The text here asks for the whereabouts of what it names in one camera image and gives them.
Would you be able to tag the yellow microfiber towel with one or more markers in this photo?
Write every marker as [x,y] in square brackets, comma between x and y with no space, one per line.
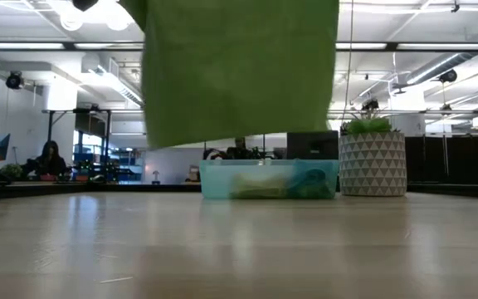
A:
[259,184]

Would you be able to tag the teal microfiber towel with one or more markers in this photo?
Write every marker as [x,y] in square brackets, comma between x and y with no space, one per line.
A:
[311,176]

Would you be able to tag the bright green microfiber towel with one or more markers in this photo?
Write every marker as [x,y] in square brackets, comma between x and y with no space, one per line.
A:
[239,70]

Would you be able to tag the lime green microfiber towel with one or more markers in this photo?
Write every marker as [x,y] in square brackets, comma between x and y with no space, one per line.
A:
[311,193]

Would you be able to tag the person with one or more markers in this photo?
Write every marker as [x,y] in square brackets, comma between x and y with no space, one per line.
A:
[240,149]
[51,160]

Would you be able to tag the black monitor back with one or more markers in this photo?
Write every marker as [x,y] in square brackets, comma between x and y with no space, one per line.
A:
[311,145]

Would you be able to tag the succulent in triangle-patterned pot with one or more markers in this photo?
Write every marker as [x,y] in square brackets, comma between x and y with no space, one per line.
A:
[372,166]

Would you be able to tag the black ceiling spotlight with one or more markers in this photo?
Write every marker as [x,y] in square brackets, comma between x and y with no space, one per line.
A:
[14,80]
[447,76]
[370,104]

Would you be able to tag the ceiling light strip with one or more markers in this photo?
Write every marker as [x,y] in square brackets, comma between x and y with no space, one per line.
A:
[361,45]
[106,45]
[446,46]
[19,45]

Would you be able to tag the black metal rack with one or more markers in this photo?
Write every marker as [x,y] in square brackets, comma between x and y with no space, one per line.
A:
[77,111]

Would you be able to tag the black room partition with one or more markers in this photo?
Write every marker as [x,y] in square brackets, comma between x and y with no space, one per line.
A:
[450,160]

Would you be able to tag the small green potted plant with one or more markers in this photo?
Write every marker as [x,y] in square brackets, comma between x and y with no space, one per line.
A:
[11,171]

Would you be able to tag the white rectangular air duct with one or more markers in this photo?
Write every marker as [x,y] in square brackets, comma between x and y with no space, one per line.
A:
[110,79]

